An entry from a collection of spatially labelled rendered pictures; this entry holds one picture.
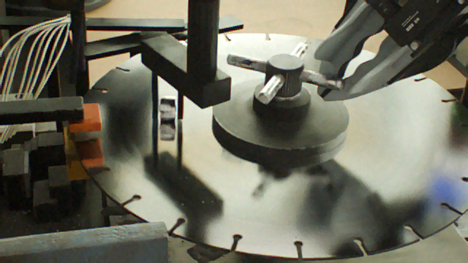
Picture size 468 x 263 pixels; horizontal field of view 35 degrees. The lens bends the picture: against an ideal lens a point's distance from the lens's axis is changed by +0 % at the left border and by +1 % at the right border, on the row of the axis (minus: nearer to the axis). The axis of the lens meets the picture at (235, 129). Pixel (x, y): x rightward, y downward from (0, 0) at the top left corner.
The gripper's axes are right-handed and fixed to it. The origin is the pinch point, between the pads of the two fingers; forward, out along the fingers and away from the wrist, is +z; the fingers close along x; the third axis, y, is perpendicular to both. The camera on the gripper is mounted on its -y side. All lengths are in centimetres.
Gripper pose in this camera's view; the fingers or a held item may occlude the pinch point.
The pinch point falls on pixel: (336, 84)
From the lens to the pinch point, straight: 59.2
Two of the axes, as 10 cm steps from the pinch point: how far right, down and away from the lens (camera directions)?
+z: -5.6, 6.2, 5.5
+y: -5.2, 2.5, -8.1
